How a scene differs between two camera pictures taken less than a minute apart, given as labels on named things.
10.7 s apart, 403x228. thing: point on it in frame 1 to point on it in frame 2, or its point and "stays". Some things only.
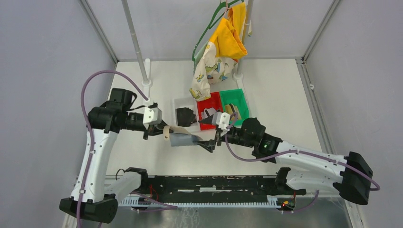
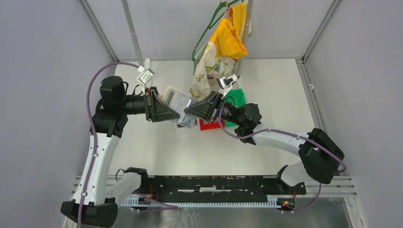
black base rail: x=203 y=187 stays
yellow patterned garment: x=227 y=45 stays
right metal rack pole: x=247 y=26 stays
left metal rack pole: x=130 y=31 stays
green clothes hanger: x=210 y=25 stays
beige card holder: x=178 y=136 to x=178 y=100
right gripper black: x=209 y=145 to x=204 y=109
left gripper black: x=153 y=130 to x=156 y=109
